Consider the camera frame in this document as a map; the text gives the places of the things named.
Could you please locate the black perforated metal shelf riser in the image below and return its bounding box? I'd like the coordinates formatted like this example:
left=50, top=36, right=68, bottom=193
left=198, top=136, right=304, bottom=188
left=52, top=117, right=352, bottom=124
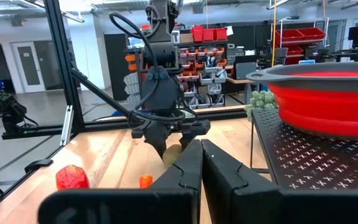
left=249, top=108, right=358, bottom=191

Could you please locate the parts bin rack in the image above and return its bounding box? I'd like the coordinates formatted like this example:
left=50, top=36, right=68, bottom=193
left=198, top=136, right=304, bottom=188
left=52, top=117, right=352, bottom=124
left=123, top=45, right=229, bottom=110

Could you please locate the red yellow mango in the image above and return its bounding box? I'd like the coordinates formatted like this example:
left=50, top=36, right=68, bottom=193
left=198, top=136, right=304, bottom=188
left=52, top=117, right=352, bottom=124
left=55, top=164, right=90, bottom=190

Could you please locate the brown kiwi fruit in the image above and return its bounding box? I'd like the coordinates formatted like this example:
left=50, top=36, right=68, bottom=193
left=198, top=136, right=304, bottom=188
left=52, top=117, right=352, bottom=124
left=162, top=144, right=185, bottom=169

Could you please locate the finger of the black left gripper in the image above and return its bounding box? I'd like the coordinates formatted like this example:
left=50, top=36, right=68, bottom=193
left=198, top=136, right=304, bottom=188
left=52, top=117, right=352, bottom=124
left=180, top=133, right=198, bottom=151
left=144, top=123, right=171, bottom=159

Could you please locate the silver aluminium bracket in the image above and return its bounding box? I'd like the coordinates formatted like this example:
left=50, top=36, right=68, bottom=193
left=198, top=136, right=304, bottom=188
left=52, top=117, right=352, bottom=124
left=59, top=105, right=74, bottom=147

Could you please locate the black machine on stand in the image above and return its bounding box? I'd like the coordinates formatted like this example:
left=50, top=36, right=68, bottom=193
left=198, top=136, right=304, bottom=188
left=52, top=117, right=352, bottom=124
left=0, top=55, right=40, bottom=141

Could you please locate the green artificial succulent plant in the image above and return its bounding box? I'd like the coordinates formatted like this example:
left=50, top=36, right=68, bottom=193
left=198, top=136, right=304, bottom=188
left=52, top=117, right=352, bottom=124
left=244, top=90, right=280, bottom=121

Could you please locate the small red storage bin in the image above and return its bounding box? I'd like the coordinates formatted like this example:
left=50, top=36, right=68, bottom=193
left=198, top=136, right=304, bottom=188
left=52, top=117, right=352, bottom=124
left=203, top=28, right=215, bottom=42
left=213, top=27, right=228, bottom=41
left=191, top=26, right=204, bottom=43

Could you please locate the large red storage bin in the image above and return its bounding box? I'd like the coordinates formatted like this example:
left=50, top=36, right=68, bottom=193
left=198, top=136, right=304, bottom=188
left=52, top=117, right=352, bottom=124
left=274, top=29, right=304, bottom=43
left=296, top=27, right=326, bottom=41

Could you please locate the black table clamp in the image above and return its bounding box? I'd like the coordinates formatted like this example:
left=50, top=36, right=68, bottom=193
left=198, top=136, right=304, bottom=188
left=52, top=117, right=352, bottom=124
left=24, top=158, right=54, bottom=174

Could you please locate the black aluminium table frame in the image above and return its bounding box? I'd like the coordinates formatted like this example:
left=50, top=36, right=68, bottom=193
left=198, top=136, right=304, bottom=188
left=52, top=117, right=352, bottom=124
left=0, top=0, right=248, bottom=218

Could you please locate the small red orange fruit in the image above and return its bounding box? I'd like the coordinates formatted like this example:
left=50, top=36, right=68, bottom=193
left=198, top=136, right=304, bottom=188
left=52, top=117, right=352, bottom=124
left=139, top=174, right=154, bottom=190

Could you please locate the white door with glass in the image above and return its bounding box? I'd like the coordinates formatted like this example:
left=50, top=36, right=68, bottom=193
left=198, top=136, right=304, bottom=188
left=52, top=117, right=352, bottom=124
left=11, top=42, right=46, bottom=94

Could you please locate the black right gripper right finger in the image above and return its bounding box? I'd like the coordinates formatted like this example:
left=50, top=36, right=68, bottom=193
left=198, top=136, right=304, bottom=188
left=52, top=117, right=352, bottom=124
left=201, top=139, right=358, bottom=224

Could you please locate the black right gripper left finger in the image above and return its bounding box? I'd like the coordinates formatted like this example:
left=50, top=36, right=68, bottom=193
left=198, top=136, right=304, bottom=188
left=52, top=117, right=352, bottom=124
left=37, top=139, right=204, bottom=224

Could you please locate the red collapsible bowl grey rim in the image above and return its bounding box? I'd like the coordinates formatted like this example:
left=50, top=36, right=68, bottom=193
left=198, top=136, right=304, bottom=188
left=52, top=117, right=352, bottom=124
left=246, top=61, right=358, bottom=140

